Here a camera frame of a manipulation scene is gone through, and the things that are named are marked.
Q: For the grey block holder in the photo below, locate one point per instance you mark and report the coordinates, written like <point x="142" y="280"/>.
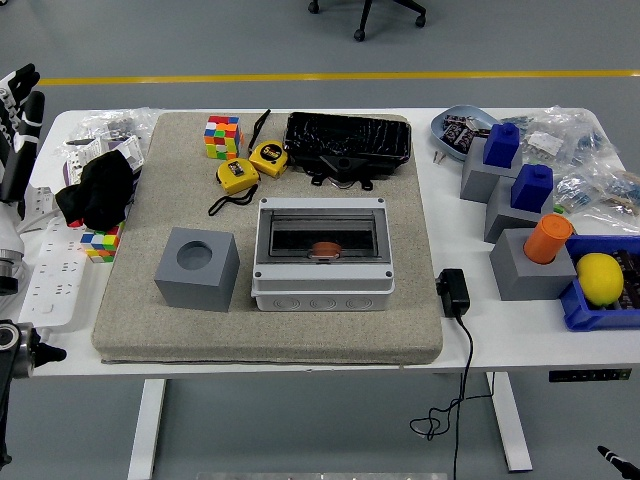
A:
<point x="502" y="217"/>
<point x="530" y="280"/>
<point x="477" y="180"/>

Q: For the blue plastic block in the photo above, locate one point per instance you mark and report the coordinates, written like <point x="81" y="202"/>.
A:
<point x="532" y="187"/>
<point x="501" y="145"/>

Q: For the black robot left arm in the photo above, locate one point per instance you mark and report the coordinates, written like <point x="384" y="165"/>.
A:
<point x="10" y="350"/>

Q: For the small colourful puzzle cube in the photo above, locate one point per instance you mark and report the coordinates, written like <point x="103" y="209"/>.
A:
<point x="102" y="242"/>

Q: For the white table leg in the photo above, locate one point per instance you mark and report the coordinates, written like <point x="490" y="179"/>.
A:
<point x="512" y="425"/>
<point x="147" y="430"/>

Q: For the black power adapter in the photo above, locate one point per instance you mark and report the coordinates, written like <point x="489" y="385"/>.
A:
<point x="100" y="190"/>

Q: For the small metal clip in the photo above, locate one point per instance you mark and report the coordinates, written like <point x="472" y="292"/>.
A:
<point x="439" y="158"/>

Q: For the dark snack packets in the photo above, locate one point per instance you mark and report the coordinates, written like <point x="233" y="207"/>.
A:
<point x="460" y="132"/>

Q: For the grey plastic junction box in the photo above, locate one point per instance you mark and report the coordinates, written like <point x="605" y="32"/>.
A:
<point x="320" y="295"/>

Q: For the white circuit breaker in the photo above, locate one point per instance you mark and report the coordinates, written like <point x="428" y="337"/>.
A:
<point x="42" y="197"/>

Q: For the grey block with round hole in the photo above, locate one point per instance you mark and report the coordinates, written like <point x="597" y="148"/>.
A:
<point x="200" y="290"/>

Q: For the clear hinged box lid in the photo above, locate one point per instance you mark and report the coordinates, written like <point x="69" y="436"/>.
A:
<point x="320" y="225"/>

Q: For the clear plastic bags of parts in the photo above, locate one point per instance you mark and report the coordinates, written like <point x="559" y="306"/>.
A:
<point x="115" y="120"/>

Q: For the large colourful puzzle cube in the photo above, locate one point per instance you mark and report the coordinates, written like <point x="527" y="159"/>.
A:
<point x="222" y="137"/>

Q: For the black triangular bracket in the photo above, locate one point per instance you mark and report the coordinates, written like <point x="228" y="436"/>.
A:
<point x="344" y="165"/>

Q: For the orange cylinder battery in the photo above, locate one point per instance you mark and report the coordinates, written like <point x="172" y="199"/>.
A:
<point x="547" y="237"/>
<point x="325" y="247"/>

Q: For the clear bags of blue parts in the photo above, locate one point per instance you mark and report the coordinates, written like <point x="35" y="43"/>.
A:
<point x="585" y="150"/>

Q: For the grey-brown fabric mat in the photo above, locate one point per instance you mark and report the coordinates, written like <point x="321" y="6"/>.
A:
<point x="300" y="335"/>

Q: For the yellow tape measure square label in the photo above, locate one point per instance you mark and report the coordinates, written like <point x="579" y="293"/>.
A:
<point x="236" y="175"/>

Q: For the yellow lemon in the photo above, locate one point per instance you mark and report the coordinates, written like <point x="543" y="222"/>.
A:
<point x="600" y="280"/>

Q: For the blue plastic bin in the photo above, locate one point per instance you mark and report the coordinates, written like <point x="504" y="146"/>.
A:
<point x="595" y="317"/>

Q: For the black table control panel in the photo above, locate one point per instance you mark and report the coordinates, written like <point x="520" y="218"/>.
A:
<point x="590" y="375"/>

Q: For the white terminal block packs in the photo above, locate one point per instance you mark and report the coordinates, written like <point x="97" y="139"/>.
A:
<point x="125" y="147"/>

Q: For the blue-grey bowl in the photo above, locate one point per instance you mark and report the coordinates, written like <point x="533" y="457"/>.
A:
<point x="442" y="140"/>

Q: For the dark packets in bin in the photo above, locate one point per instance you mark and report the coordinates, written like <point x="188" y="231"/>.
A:
<point x="631" y="280"/>

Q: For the yellow tape measure round label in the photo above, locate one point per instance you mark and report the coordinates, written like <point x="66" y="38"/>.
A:
<point x="269" y="157"/>

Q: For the black plastic tray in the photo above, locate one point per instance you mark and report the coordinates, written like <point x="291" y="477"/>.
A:
<point x="350" y="135"/>

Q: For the white power strip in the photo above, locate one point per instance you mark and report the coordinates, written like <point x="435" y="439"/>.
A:
<point x="57" y="275"/>

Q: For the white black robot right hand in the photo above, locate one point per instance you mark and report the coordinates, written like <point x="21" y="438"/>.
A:
<point x="622" y="462"/>

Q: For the black office chair base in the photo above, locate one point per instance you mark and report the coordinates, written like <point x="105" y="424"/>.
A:
<point x="367" y="12"/>

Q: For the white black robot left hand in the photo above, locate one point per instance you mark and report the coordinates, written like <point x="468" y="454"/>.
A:
<point x="15" y="150"/>

